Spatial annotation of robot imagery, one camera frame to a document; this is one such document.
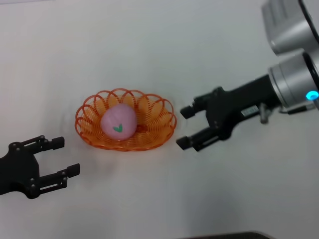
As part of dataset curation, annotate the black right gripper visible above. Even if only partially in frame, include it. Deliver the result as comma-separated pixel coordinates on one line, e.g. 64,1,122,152
176,74,280,152

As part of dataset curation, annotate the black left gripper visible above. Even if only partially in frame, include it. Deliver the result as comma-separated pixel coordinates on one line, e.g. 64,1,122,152
0,135,81,200

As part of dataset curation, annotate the orange woven plastic basket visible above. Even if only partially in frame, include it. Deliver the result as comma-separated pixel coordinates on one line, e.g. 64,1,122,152
74,87,177,152

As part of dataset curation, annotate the pink peach with green leaf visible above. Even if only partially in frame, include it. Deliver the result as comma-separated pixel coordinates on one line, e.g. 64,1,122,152
100,104,138,140

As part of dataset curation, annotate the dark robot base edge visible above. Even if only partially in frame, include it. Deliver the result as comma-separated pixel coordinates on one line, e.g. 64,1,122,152
178,231,271,239

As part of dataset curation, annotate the silver right gripper cable connector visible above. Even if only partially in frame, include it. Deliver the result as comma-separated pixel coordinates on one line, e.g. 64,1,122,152
259,103,316,124

